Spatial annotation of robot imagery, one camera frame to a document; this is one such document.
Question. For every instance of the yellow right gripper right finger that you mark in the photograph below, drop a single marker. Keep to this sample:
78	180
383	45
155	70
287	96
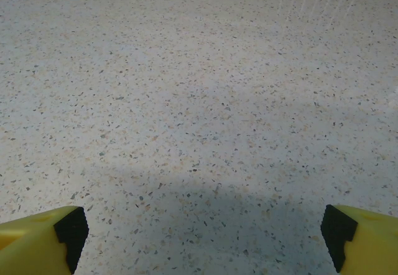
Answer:
373	244

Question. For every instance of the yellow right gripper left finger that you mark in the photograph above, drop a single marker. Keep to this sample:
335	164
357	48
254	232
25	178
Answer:
28	247

